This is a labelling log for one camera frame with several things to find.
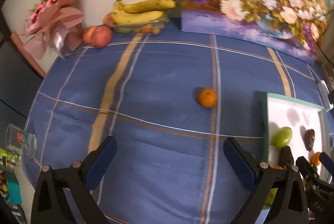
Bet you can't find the white tray with green rim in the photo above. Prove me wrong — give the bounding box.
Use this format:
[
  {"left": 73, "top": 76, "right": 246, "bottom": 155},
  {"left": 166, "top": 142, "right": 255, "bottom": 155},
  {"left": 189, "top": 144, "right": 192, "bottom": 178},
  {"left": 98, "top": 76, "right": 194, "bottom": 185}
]
[{"left": 262, "top": 93, "right": 330, "bottom": 166}]

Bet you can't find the green mango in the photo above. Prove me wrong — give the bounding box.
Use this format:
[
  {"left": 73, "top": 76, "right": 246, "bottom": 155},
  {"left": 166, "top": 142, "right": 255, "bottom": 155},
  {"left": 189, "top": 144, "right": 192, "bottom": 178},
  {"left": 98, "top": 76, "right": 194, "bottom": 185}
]
[{"left": 271, "top": 127, "right": 293, "bottom": 148}]

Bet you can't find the clear fruit bowl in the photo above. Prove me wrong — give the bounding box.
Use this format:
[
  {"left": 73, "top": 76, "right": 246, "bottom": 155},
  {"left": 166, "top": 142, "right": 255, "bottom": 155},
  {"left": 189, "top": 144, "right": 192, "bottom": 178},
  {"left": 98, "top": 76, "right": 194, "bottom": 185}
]
[{"left": 111, "top": 16, "right": 169, "bottom": 34}]

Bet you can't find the orange with stem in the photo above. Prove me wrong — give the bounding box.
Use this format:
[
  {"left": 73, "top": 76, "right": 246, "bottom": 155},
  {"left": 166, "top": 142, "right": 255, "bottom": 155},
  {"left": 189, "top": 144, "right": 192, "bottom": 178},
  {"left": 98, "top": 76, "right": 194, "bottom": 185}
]
[{"left": 272, "top": 166, "right": 284, "bottom": 170}]

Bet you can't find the blue plaid tablecloth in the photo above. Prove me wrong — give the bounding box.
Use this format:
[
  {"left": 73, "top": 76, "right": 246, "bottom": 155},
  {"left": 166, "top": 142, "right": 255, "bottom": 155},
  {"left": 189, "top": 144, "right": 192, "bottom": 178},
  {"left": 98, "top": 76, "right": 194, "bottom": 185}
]
[{"left": 24, "top": 20, "right": 324, "bottom": 223}]

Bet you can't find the green fruit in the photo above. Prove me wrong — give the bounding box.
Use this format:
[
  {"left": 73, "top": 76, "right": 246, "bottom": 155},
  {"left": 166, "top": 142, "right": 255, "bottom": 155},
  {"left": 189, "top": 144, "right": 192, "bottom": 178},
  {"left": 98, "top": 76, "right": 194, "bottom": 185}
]
[{"left": 263, "top": 188, "right": 277, "bottom": 209}]

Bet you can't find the black cable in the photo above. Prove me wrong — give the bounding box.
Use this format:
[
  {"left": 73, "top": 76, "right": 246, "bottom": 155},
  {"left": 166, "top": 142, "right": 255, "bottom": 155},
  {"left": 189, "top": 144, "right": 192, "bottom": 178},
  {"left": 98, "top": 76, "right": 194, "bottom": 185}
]
[{"left": 310, "top": 28, "right": 334, "bottom": 69}]

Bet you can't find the pink flower bouquet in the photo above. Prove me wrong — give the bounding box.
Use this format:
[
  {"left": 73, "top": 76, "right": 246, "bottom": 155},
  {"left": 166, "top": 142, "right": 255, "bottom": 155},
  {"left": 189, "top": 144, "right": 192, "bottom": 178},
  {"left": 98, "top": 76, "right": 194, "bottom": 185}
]
[{"left": 22, "top": 0, "right": 84, "bottom": 60}]

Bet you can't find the red apple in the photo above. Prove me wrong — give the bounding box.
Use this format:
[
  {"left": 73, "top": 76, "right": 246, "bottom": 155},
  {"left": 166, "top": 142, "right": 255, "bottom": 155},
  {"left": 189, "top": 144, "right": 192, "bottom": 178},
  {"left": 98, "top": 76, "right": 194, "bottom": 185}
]
[
  {"left": 91, "top": 25, "right": 113, "bottom": 48},
  {"left": 83, "top": 25, "right": 97, "bottom": 44}
]

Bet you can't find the white power strip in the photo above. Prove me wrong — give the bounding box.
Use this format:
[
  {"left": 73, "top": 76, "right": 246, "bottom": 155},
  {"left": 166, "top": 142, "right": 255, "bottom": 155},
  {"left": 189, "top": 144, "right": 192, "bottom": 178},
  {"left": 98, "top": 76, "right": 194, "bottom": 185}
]
[{"left": 316, "top": 80, "right": 333, "bottom": 112}]

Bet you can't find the small orange top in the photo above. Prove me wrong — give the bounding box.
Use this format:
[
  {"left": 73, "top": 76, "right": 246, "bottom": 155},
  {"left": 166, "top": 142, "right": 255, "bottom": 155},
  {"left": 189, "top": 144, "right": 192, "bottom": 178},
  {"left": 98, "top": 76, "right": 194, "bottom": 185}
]
[{"left": 197, "top": 88, "right": 218, "bottom": 108}]

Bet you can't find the yellow banana bunch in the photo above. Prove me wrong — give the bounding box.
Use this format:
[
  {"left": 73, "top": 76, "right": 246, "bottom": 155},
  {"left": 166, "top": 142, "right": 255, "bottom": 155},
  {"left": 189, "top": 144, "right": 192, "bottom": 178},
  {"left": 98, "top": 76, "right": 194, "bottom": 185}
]
[{"left": 110, "top": 0, "right": 177, "bottom": 25}]

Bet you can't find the glass beer mug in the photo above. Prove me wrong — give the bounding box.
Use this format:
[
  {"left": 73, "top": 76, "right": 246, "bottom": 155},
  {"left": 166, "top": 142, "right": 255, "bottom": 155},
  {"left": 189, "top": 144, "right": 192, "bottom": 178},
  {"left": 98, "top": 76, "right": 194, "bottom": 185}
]
[{"left": 5, "top": 124, "right": 37, "bottom": 166}]

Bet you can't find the black power adapter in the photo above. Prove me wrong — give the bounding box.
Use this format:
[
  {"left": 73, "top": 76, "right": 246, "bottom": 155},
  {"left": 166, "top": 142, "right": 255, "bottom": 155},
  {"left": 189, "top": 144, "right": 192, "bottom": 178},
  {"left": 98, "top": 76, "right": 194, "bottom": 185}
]
[{"left": 328, "top": 90, "right": 334, "bottom": 109}]

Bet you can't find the small dark brown avocado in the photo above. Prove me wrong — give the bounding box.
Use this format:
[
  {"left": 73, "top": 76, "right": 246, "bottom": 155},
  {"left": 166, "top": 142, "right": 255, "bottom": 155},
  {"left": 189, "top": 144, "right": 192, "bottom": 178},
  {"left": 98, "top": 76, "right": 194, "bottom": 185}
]
[{"left": 304, "top": 129, "right": 315, "bottom": 151}]

